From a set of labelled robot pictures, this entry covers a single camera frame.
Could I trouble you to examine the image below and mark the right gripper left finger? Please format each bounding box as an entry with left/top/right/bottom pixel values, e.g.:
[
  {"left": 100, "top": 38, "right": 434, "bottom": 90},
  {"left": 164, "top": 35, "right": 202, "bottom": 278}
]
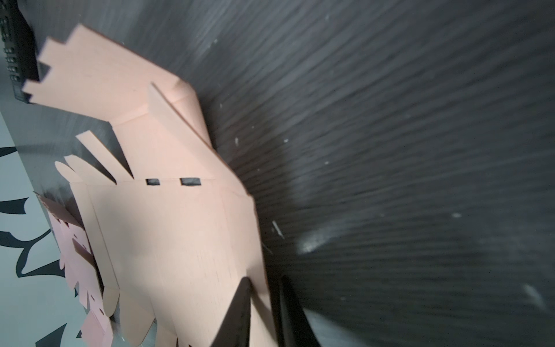
[{"left": 211, "top": 277, "right": 252, "bottom": 347}]

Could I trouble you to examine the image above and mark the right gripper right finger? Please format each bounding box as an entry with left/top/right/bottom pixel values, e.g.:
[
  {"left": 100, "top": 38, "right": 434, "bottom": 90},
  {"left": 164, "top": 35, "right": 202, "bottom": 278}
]
[{"left": 279, "top": 276, "right": 321, "bottom": 347}]

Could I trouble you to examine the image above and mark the salmon cardboard box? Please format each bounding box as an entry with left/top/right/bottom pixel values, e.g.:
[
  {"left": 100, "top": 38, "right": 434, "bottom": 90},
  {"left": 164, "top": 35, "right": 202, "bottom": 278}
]
[{"left": 24, "top": 25, "right": 278, "bottom": 346}]

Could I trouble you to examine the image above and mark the pink flat cardboard box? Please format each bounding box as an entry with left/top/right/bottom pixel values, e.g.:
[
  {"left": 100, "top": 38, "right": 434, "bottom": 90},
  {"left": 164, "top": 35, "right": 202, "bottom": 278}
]
[{"left": 37, "top": 195, "right": 114, "bottom": 346}]

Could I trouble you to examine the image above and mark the black remote control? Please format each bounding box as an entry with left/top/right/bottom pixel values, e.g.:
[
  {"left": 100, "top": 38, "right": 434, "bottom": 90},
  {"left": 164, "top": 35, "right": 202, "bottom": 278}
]
[{"left": 1, "top": 0, "right": 39, "bottom": 104}]

